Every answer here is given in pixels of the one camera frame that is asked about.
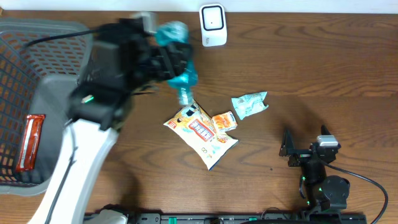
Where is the grey plastic shopping basket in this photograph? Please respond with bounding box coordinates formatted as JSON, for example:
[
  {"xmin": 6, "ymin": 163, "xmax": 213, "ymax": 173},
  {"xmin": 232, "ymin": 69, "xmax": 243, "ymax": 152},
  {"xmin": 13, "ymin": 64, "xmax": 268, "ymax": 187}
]
[{"xmin": 1, "ymin": 18, "xmax": 93, "ymax": 196}]

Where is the red orange snack bar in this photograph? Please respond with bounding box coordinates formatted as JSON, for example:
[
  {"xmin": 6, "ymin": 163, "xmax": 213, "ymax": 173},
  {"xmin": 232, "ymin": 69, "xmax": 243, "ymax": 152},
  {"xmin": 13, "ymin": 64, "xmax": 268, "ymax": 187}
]
[{"xmin": 16, "ymin": 114, "xmax": 45, "ymax": 172}]

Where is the white barcode scanner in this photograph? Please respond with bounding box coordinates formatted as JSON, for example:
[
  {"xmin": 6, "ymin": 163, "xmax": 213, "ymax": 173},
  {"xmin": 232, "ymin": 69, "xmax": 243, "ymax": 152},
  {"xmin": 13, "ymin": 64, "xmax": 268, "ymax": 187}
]
[{"xmin": 199, "ymin": 4, "xmax": 228, "ymax": 47}]

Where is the blue mouthwash bottle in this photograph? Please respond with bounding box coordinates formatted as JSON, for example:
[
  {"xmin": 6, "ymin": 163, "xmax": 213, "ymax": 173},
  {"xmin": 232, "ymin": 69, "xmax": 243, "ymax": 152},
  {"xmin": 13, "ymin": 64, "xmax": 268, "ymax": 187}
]
[{"xmin": 155, "ymin": 21, "xmax": 198, "ymax": 106}]

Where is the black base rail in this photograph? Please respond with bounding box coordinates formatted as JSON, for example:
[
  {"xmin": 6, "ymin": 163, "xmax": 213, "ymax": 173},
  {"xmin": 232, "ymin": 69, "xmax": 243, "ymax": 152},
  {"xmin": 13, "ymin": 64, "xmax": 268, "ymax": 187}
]
[{"xmin": 83, "ymin": 212, "xmax": 367, "ymax": 224}]

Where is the large yellow snack bag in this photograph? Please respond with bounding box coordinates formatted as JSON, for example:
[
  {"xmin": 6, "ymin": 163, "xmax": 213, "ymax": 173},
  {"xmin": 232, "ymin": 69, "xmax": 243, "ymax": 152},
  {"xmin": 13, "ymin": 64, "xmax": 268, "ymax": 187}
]
[{"xmin": 164, "ymin": 101, "xmax": 238, "ymax": 170}]

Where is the light teal snack packet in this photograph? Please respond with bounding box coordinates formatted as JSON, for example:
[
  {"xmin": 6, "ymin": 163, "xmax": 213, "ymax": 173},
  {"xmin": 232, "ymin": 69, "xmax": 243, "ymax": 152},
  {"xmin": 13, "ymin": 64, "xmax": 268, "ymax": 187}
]
[{"xmin": 231, "ymin": 91, "xmax": 269, "ymax": 120}]

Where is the small orange snack packet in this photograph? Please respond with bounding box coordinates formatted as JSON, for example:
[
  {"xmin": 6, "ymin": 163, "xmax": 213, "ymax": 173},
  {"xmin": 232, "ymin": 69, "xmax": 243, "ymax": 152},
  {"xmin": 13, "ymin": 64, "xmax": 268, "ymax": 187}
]
[{"xmin": 212, "ymin": 111, "xmax": 238, "ymax": 133}]

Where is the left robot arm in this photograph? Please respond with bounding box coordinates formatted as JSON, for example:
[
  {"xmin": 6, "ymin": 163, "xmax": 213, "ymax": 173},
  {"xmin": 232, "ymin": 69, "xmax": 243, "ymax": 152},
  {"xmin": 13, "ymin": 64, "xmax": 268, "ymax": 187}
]
[{"xmin": 31, "ymin": 17, "xmax": 192, "ymax": 223}]

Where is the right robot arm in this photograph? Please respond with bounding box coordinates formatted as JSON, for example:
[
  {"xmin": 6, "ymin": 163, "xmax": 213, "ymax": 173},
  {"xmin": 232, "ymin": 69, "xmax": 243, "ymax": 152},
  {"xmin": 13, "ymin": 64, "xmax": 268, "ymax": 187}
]
[{"xmin": 279, "ymin": 125, "xmax": 350, "ymax": 223}]

